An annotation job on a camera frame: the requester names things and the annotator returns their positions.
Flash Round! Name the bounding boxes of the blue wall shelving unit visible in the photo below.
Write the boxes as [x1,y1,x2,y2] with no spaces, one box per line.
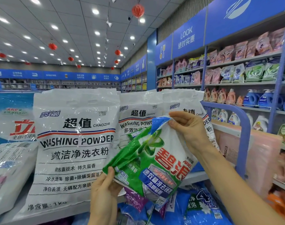
[120,0,285,225]

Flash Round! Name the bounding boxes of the green Ariel detergent bag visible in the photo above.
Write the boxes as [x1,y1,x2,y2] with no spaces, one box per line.
[102,115,199,211]

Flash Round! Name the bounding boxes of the large red paper lantern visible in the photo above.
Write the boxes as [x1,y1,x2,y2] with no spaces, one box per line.
[132,3,145,19]

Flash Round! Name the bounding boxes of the person's right forearm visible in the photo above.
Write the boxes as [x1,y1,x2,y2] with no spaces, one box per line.
[196,138,285,225]

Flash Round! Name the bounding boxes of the rows of round ceiling lights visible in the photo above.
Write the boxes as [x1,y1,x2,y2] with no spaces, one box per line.
[0,0,148,64]

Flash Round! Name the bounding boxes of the wall shelf of detergent bottles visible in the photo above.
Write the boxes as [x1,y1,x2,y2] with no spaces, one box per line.
[123,28,285,225]

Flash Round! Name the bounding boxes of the person's left hand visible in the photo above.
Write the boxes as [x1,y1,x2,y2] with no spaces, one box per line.
[88,166,124,225]

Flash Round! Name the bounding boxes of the blue wall sign band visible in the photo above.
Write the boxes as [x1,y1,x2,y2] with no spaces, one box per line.
[0,69,121,83]

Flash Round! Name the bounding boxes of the grey metal shelf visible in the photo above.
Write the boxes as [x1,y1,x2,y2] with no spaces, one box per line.
[0,89,252,225]

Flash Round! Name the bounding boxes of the blue pillar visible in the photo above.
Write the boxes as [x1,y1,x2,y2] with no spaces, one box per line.
[147,42,158,91]

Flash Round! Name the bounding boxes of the person's right hand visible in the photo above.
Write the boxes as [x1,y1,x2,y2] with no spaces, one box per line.
[168,111,213,155]

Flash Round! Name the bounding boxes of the rows of small red lanterns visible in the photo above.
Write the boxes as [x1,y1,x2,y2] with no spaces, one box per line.
[0,42,122,68]

